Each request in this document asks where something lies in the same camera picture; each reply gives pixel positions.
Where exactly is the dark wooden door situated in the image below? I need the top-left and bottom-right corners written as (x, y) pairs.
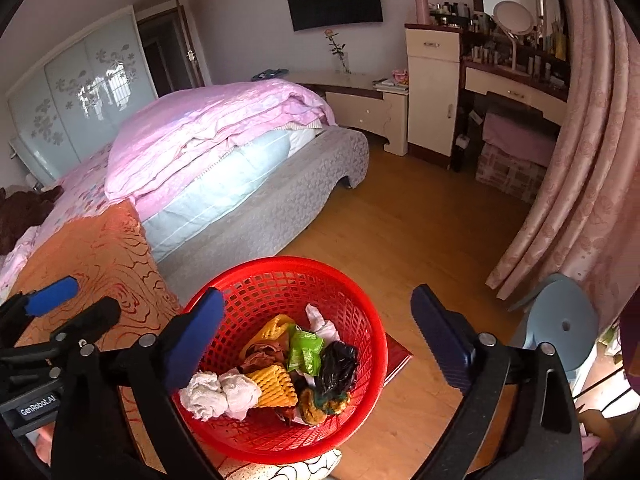
top-left (135, 0), bottom-right (206, 98)

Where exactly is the round makeup mirror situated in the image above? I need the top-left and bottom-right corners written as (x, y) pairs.
top-left (492, 0), bottom-right (535, 71)

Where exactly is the black plastic bag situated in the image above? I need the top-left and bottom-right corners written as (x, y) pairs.
top-left (315, 341), bottom-right (360, 396)

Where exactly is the small black bin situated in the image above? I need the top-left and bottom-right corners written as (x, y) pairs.
top-left (452, 134), bottom-right (471, 171)

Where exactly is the rose in glass vase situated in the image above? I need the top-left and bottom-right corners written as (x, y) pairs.
top-left (324, 29), bottom-right (351, 76)

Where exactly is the green snack packet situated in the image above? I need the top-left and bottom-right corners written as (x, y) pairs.
top-left (286, 325), bottom-right (326, 376)

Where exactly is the brown plush toy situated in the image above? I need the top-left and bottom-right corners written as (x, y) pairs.
top-left (0, 185), bottom-right (66, 256)

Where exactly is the pink curtain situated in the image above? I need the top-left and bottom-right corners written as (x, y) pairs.
top-left (486, 0), bottom-right (640, 331)

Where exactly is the pale pink wrapper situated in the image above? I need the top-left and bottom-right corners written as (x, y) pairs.
top-left (305, 303), bottom-right (341, 343)

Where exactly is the row of cosmetics bottles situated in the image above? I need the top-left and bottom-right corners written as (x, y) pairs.
top-left (430, 0), bottom-right (571, 88)

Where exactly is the green yellow sponge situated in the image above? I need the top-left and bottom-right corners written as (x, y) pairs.
top-left (298, 387), bottom-right (351, 426)

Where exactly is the red plastic basket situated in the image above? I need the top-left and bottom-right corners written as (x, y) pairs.
top-left (170, 256), bottom-right (388, 465)

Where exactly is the light blue quilt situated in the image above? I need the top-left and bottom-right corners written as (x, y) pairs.
top-left (142, 127), bottom-right (323, 263)

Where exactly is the low cream cabinet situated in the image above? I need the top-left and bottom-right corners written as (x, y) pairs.
top-left (290, 71), bottom-right (410, 157)

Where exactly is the glass sliding door wardrobe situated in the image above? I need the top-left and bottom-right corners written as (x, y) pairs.
top-left (6, 6), bottom-right (160, 188)

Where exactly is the pink duvet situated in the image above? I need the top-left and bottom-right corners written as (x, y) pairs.
top-left (105, 80), bottom-right (337, 221)

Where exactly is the bed with grey skirt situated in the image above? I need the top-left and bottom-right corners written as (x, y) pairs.
top-left (0, 80), bottom-right (371, 301)

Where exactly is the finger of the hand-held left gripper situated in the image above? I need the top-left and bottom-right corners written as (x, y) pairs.
top-left (0, 276), bottom-right (80, 333)
top-left (45, 296), bottom-right (121, 356)

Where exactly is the red wooden stool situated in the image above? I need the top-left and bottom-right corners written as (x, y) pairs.
top-left (382, 335), bottom-right (413, 388)

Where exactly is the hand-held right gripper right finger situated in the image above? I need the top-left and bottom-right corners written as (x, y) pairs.
top-left (410, 284), bottom-right (585, 480)

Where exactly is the brown paper bag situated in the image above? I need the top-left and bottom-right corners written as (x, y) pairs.
top-left (239, 337), bottom-right (291, 376)

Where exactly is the tall cream cabinet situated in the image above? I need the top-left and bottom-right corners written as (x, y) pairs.
top-left (404, 24), bottom-right (466, 158)

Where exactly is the yellow foam fruit net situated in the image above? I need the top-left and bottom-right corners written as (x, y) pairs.
top-left (245, 364), bottom-right (299, 408)
top-left (240, 314), bottom-right (296, 356)

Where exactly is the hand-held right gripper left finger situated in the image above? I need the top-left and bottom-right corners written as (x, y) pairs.
top-left (50, 287), bottom-right (226, 480)

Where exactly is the blue plastic stool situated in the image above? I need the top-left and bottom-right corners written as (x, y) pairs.
top-left (507, 272), bottom-right (600, 376)

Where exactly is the pink covered stool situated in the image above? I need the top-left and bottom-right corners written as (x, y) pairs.
top-left (475, 110), bottom-right (561, 206)

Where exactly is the dressing table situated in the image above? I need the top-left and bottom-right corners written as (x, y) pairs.
top-left (452, 7), bottom-right (571, 171)

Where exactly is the orange rose blanket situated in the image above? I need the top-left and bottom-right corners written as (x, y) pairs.
top-left (10, 200), bottom-right (343, 480)

